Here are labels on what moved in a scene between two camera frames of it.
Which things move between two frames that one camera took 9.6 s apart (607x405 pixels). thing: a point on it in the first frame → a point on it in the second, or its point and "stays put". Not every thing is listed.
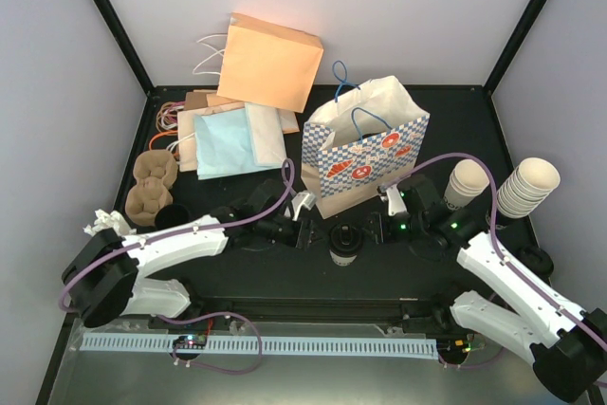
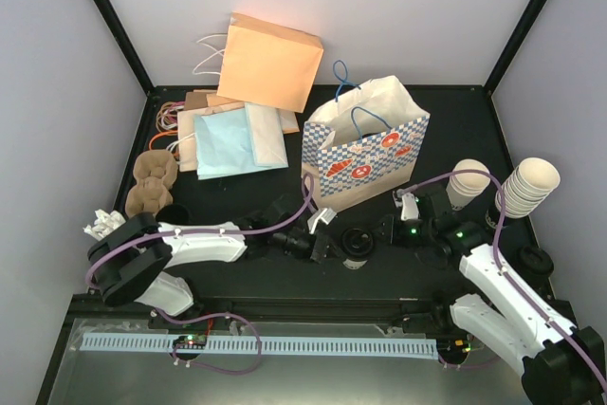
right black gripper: x=382 y=231 stays put
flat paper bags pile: x=188 y=152 stays put
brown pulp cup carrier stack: x=155 y=171 stays put
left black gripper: x=303 y=232 → x=321 y=242
